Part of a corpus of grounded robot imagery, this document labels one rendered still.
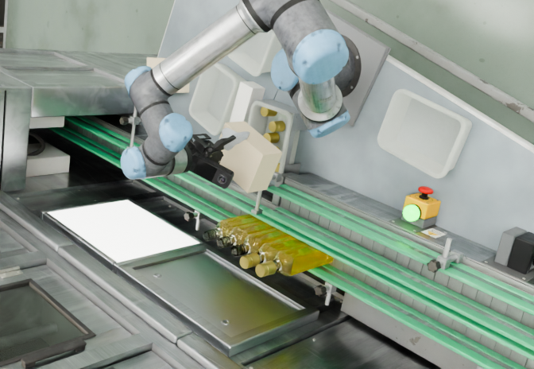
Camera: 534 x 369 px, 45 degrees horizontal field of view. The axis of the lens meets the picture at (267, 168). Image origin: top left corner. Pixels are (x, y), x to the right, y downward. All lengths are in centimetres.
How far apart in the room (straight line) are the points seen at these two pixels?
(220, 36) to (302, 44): 20
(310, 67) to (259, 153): 41
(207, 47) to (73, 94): 107
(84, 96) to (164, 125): 105
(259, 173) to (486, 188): 58
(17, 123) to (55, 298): 77
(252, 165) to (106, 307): 52
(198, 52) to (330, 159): 70
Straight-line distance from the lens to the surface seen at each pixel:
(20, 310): 175
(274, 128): 204
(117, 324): 170
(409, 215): 173
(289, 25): 134
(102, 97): 250
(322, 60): 133
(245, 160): 170
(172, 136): 143
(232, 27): 142
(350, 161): 194
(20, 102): 234
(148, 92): 150
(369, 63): 187
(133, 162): 150
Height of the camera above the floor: 232
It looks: 47 degrees down
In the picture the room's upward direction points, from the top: 98 degrees counter-clockwise
